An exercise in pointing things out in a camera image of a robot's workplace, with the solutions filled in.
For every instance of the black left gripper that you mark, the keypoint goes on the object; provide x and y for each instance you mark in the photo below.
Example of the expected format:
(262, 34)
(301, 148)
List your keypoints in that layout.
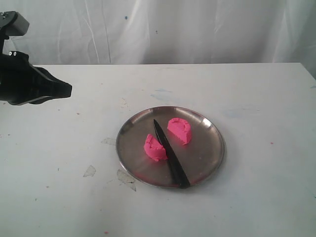
(22, 83)

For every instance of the pink dough piece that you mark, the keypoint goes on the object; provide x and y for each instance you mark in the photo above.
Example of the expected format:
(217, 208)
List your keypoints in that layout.
(154, 149)
(181, 129)

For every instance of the black knife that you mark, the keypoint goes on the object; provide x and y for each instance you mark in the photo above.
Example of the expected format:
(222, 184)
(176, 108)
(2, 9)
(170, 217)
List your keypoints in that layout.
(177, 172)

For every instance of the white backdrop curtain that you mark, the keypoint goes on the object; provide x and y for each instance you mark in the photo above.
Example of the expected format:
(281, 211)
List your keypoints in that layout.
(166, 31)

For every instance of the round stainless steel plate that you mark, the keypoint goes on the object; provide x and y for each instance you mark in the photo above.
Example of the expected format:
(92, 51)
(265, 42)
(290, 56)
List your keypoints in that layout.
(200, 158)

